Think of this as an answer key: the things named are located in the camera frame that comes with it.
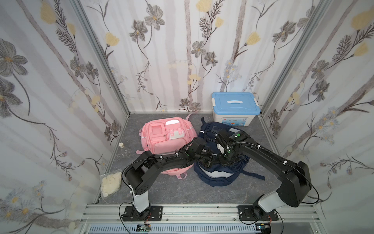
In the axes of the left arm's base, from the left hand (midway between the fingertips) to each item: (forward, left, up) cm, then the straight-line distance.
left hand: (225, 159), depth 77 cm
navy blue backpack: (-5, +3, -5) cm, 8 cm away
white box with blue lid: (+38, -14, 0) cm, 41 cm away
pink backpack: (+23, +36, -10) cm, 44 cm away
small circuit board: (-28, +41, -15) cm, 52 cm away
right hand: (-1, 0, -2) cm, 2 cm away
